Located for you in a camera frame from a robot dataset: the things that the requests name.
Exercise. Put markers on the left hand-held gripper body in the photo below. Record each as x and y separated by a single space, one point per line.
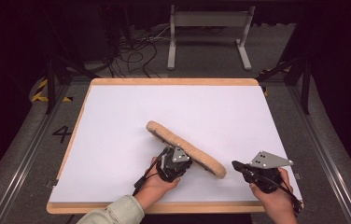
175 166

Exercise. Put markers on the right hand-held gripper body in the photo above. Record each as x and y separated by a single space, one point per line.
265 174

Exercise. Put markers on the tan fleece insole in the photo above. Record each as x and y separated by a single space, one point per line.
192 151

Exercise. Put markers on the person's left hand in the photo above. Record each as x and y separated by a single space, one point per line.
156 188

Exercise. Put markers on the person's right hand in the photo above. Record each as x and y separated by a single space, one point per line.
274 205

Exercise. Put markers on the black stand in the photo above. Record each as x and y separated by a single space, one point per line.
298 74
55 77

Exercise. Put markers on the white metal stand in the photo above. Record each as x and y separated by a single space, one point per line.
209 18

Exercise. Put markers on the yellow black hazard tape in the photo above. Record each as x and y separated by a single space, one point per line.
41 90

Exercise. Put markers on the metal table bracket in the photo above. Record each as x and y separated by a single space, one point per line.
51 183
298 176

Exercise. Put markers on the metal floor rail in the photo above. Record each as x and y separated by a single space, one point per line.
30 155
323 146

